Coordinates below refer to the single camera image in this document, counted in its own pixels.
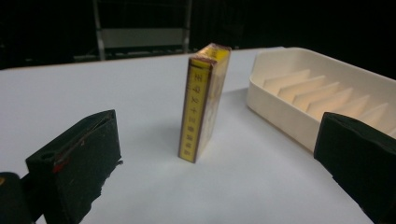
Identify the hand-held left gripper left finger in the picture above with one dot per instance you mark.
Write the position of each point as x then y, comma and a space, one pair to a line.
81, 161

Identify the yellow and maroon box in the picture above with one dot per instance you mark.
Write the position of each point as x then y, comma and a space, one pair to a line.
199, 105

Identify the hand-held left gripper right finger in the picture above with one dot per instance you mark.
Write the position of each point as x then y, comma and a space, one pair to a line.
361, 155

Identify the cream slotted book rack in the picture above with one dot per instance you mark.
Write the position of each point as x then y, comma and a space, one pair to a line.
311, 90

